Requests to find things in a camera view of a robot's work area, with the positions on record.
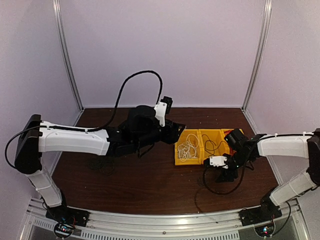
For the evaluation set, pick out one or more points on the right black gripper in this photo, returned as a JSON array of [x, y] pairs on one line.
[[227, 176]]

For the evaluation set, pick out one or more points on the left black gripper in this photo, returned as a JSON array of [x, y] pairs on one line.
[[172, 135]]

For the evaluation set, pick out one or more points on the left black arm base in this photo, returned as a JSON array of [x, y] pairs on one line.
[[70, 216]]

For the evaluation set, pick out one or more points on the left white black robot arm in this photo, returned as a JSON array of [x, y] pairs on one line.
[[143, 127]]

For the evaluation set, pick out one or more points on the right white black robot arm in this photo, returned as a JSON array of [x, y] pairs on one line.
[[305, 145]]

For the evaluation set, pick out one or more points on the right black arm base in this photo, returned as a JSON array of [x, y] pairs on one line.
[[259, 214]]

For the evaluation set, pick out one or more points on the left yellow plastic bin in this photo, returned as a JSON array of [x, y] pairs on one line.
[[188, 148]]

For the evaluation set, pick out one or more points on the yellow plastic bin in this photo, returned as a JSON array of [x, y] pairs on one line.
[[188, 148], [233, 131], [213, 143]]

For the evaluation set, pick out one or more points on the middle yellow plastic bin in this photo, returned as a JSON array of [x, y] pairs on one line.
[[213, 143]]

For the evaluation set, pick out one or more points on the right yellow plastic bin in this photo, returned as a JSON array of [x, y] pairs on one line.
[[233, 131]]

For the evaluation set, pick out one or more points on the right circuit board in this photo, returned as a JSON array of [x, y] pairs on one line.
[[265, 230]]

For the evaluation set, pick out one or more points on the circuit board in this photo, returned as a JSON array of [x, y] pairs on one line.
[[63, 230], [265, 230]]

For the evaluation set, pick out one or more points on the left circuit board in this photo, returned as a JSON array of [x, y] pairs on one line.
[[63, 230]]

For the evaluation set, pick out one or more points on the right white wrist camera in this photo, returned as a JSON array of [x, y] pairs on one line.
[[216, 161]]

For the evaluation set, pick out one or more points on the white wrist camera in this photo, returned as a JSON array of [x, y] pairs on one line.
[[216, 161], [162, 108]]

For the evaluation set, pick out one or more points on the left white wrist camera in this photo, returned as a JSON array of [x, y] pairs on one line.
[[162, 108]]

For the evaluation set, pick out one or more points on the right aluminium frame post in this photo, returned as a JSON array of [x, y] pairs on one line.
[[264, 30]]

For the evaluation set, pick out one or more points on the aluminium frame post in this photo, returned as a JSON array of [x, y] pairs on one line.
[[264, 30], [65, 54]]

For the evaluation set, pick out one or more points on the left aluminium frame post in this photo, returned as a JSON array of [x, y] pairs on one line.
[[65, 54]]

